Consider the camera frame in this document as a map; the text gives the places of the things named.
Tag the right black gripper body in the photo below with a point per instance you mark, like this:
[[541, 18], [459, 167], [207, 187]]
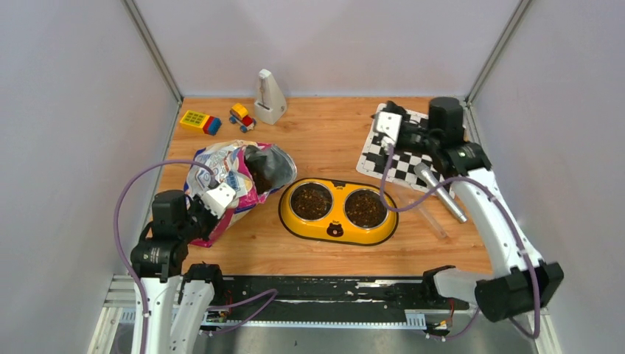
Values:
[[414, 139]]

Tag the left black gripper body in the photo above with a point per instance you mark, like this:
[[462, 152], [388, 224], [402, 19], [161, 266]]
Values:
[[201, 220]]

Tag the clear plastic scoop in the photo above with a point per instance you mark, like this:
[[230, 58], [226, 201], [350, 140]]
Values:
[[407, 195]]

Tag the colourful pet food bag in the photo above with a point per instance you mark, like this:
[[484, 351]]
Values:
[[254, 170]]

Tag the yellow double pet bowl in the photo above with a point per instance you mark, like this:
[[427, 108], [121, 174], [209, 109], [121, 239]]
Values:
[[344, 233]]

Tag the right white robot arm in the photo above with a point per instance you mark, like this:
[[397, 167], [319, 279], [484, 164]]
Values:
[[522, 281]]

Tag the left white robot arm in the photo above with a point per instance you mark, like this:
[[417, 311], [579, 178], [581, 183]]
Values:
[[170, 304]]

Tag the brown pet food kibble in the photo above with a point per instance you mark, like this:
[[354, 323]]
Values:
[[361, 208]]

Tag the silver metal cylinder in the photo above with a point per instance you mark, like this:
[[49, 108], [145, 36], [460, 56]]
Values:
[[424, 173]]

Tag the black white checkerboard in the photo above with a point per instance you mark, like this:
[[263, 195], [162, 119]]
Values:
[[390, 156]]

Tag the yellow blue red toy block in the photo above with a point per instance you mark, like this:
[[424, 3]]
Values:
[[200, 122]]

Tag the small yellow toy car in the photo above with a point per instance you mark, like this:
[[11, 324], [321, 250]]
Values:
[[239, 115]]

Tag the white small box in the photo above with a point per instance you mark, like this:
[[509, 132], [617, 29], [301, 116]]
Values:
[[270, 103]]

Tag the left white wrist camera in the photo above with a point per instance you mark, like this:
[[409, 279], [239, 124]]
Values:
[[218, 199]]

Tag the aluminium rail frame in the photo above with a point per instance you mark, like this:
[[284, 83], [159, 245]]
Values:
[[440, 330]]

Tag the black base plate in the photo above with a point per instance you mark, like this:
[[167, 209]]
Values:
[[325, 300]]

